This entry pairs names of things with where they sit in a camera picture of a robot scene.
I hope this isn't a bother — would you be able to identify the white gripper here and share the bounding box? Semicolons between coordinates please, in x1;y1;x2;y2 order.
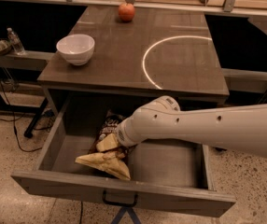
96;118;140;152

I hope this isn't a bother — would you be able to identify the brown sea salt chip bag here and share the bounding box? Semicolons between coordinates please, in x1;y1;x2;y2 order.
75;110;131;180

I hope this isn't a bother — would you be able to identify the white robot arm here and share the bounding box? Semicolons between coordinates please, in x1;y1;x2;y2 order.
97;96;267;158

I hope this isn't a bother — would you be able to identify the grey wooden open drawer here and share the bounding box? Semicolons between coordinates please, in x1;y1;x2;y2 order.
11;93;235;217

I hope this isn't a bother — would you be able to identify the grey wooden counter cabinet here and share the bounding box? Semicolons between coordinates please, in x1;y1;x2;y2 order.
37;5;231;135

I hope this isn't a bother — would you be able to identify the blue tape cross marker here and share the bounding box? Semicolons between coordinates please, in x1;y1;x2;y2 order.
110;206;142;224

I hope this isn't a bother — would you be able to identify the white ceramic bowl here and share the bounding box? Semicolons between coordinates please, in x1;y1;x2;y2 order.
56;34;95;65

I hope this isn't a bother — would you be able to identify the grey side bench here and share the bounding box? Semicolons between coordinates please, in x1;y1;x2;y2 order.
0;50;53;71

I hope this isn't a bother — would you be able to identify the red apple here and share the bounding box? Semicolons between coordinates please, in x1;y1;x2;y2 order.
118;3;135;22

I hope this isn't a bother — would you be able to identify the clear plastic water bottle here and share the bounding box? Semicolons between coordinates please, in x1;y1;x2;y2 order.
7;27;25;55

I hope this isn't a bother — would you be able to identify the black metal drawer handle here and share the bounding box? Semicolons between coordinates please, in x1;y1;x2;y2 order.
102;189;138;207

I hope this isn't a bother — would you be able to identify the black floor cable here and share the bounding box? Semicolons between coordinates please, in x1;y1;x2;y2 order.
0;45;55;153

